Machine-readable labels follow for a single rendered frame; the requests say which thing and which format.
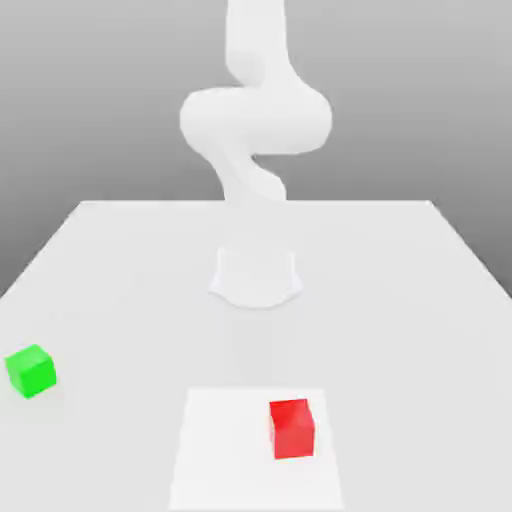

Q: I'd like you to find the small red cube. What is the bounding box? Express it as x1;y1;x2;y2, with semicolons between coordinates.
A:
268;397;316;461

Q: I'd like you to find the small green cube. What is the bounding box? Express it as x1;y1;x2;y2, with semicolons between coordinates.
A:
3;343;58;400

